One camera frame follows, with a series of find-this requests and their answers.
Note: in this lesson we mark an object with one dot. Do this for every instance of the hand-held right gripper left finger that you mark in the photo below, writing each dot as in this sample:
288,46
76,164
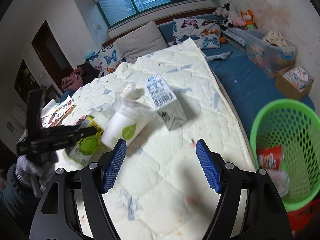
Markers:
113,170

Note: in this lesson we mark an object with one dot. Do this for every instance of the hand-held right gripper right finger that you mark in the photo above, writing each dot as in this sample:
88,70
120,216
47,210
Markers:
208,170

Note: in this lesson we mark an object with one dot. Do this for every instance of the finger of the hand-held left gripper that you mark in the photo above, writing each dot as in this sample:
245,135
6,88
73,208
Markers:
80,133

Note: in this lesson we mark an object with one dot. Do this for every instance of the clear plastic bottle green label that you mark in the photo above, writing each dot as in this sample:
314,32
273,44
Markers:
86,147

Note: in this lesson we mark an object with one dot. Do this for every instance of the white cup green leaf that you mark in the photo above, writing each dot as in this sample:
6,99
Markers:
127,127

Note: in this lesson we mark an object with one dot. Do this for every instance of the red paper cup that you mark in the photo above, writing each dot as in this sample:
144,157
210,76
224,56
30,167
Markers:
270,158

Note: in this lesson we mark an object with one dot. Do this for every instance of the clear printed plastic bag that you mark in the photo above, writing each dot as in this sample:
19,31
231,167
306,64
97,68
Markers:
281,182

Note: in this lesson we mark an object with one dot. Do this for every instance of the green plastic basket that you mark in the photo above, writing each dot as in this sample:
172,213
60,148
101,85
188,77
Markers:
295,130

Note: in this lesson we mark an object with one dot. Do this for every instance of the person's left forearm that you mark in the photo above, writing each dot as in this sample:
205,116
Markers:
15,195

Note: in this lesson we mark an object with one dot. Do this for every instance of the person's left hand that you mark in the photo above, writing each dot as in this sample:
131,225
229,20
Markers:
27,177

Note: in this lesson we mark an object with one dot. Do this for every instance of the white quilted mat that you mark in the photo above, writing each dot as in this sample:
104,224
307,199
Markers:
162,170

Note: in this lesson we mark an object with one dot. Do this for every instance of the pink clothes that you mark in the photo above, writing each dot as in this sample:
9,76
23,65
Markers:
72,80

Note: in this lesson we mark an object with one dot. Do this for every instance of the clear plastic lid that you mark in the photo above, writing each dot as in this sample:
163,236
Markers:
127,90

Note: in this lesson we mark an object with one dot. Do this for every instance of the butterfly print pillow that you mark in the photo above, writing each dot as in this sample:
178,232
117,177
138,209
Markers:
107,60
197,32

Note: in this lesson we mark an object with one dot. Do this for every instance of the white milk carton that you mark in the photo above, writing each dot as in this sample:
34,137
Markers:
165,100

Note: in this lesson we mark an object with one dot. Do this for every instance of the brown wooden door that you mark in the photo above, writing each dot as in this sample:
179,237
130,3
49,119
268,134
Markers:
51,50

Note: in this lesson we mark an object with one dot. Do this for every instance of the blue mattress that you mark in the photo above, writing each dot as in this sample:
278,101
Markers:
250,80

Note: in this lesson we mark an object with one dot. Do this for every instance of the red plastic stool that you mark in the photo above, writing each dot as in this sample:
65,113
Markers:
305,217

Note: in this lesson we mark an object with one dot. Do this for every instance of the grey pillow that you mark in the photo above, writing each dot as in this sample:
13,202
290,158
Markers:
141,42

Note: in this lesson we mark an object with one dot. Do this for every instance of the grey sock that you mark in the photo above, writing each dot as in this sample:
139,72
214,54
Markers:
220,55

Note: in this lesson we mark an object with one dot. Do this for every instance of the cardboard box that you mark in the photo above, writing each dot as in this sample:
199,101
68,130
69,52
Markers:
293,82

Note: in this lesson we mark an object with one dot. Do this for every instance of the clear plastic storage box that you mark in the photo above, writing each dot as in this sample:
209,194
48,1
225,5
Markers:
270,52

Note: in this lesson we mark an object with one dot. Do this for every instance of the white patterned flat box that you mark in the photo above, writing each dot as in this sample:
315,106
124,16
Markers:
236,36

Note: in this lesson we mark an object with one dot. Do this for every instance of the pink plush toy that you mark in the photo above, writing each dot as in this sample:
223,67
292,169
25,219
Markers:
237,20

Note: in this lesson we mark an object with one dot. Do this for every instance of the black white cow plush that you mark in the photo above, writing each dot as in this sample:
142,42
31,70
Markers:
226,13

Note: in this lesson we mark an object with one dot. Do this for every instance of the orange fox plush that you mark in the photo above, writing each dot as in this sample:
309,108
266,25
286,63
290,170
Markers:
248,17

